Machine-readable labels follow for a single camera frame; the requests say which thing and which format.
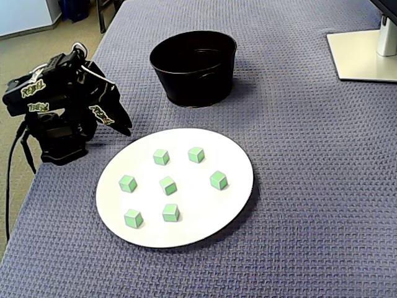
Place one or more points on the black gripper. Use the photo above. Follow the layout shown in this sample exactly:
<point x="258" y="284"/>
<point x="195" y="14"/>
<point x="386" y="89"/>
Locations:
<point x="107" y="109"/>

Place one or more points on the green cube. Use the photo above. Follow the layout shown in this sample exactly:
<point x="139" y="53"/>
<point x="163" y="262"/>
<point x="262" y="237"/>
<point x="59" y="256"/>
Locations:
<point x="168" y="186"/>
<point x="127" y="183"/>
<point x="219" y="180"/>
<point x="196" y="155"/>
<point x="171" y="213"/>
<point x="133" y="218"/>
<point x="161" y="157"/>

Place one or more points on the black robot arm with stickers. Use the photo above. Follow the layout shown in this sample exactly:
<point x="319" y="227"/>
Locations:
<point x="56" y="136"/>

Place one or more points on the black round container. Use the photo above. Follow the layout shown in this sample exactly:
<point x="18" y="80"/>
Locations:
<point x="198" y="90"/>

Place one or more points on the white round plate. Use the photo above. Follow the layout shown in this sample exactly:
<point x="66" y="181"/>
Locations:
<point x="204" y="211"/>

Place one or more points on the dark chair legs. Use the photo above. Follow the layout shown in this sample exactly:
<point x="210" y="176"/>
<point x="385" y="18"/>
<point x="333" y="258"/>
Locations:
<point x="102" y="15"/>

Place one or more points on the blue bin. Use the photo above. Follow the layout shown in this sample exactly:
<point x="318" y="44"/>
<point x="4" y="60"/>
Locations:
<point x="74" y="9"/>

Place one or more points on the white board panel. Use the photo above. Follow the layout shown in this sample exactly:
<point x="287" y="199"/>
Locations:
<point x="21" y="15"/>

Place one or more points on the blue woven table cloth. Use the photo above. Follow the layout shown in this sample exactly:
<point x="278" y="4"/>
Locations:
<point x="310" y="186"/>

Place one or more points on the white monitor stand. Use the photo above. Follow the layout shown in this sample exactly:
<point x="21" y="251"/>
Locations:
<point x="356" y="56"/>

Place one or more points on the black monitor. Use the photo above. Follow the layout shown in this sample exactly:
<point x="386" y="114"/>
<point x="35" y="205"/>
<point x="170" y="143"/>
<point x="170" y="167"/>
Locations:
<point x="391" y="6"/>

